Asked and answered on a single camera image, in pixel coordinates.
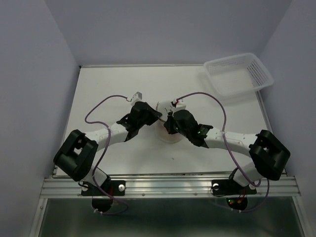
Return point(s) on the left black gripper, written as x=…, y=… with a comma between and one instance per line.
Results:
x=154, y=115

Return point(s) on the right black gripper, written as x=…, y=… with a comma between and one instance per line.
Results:
x=168, y=124

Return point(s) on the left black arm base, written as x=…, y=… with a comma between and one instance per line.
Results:
x=113, y=187

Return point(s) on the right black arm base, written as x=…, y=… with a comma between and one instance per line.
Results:
x=228, y=187

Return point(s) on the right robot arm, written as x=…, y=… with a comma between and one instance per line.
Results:
x=268, y=155

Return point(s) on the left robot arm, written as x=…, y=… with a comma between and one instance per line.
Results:
x=76, y=155

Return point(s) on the white plastic basket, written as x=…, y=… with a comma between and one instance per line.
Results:
x=238, y=75

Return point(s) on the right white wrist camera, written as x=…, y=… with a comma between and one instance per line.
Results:
x=178, y=105

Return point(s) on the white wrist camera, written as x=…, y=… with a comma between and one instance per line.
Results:
x=178, y=105
x=137, y=97

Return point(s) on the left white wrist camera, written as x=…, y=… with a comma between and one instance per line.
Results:
x=137, y=97

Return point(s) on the aluminium mounting rail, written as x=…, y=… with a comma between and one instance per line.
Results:
x=141, y=186

